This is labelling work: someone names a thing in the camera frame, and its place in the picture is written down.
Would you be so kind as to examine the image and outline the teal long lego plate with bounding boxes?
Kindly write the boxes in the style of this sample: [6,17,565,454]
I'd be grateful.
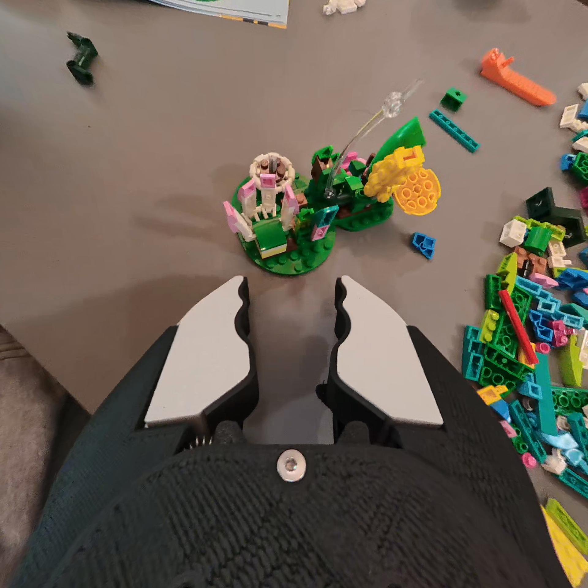
[429,109,480,153]

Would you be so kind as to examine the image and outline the lime lego plate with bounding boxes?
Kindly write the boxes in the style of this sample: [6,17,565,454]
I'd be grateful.
[545,498,588,549]

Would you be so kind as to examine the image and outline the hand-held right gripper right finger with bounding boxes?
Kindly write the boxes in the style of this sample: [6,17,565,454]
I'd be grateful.
[316,276,445,430]

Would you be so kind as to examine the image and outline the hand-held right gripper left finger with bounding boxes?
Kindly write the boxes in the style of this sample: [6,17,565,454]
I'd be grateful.
[144,276,259,430]

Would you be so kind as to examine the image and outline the pile of colourful lego bricks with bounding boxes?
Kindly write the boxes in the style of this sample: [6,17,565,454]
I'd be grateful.
[462,83,588,499]

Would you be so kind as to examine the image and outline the lego flower garden build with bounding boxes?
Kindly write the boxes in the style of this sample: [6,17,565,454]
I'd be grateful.
[223,79,442,276]

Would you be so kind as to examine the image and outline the small blue lego piece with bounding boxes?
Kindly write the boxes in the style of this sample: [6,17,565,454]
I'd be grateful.
[411,232,436,260]

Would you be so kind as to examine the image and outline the small green lego brick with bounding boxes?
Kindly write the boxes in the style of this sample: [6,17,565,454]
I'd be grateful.
[440,87,468,113]

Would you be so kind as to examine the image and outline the dark green lego piece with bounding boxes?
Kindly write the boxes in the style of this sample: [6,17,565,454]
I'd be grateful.
[66,31,99,86]

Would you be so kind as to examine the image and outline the lego instruction booklet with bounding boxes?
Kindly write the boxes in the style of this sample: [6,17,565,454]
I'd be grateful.
[147,0,290,29]

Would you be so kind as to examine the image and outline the yellow lego plate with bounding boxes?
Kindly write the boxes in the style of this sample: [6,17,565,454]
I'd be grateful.
[541,507,588,588]

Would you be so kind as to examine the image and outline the white lego pieces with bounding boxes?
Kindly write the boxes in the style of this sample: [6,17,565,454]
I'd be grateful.
[322,0,367,16]

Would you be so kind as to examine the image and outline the orange brick separator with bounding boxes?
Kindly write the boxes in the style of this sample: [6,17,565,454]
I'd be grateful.
[480,48,557,107]

